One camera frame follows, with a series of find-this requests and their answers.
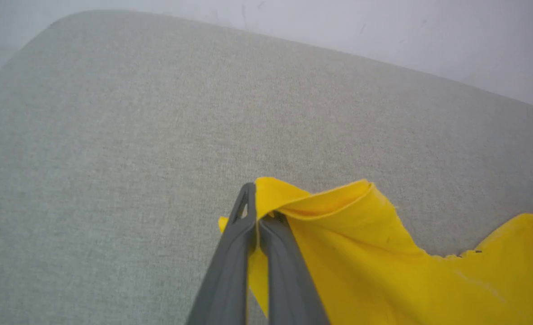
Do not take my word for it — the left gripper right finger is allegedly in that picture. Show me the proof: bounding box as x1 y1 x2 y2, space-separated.
258 210 331 325

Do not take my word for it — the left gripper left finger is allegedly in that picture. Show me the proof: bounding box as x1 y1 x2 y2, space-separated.
185 182 258 325

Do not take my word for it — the yellow garment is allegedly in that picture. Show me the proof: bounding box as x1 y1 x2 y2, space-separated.
218 176 533 325

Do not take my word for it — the grey fabric sofa cushion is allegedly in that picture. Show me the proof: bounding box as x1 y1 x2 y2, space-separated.
0 10 533 325

